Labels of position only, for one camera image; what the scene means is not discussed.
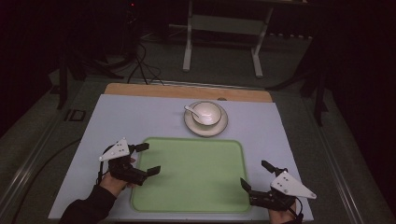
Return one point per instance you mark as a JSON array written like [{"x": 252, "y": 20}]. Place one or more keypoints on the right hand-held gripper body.
[{"x": 288, "y": 186}]

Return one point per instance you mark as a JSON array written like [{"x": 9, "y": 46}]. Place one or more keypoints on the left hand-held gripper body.
[{"x": 120, "y": 168}]

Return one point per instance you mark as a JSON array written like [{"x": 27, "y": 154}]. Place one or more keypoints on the person's left hand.
[{"x": 113, "y": 185}]

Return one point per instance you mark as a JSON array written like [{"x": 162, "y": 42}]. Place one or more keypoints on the person's right hand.
[{"x": 281, "y": 216}]

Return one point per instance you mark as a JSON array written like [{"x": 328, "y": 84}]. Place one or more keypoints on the pale blue table mat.
[{"x": 124, "y": 118}]

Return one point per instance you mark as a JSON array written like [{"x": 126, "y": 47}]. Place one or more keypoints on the green tray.
[{"x": 193, "y": 177}]

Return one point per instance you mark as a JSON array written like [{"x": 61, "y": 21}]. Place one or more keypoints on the white ceramic spoon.
[{"x": 190, "y": 109}]

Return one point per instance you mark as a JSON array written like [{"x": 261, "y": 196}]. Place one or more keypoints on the white ceramic saucer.
[{"x": 205, "y": 130}]

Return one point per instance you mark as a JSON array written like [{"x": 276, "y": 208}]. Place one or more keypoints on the black floor socket box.
[{"x": 75, "y": 115}]

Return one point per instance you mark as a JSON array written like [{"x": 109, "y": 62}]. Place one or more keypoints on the white ceramic bowl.
[{"x": 208, "y": 113}]

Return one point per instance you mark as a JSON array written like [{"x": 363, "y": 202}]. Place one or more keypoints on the black metal stand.
[{"x": 319, "y": 90}]

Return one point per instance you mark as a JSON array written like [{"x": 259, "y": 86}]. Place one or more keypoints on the metal floor rail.
[
  {"x": 339, "y": 174},
  {"x": 25, "y": 174}
]

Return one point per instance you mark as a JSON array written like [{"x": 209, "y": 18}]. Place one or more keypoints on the white metal table frame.
[{"x": 224, "y": 25}]

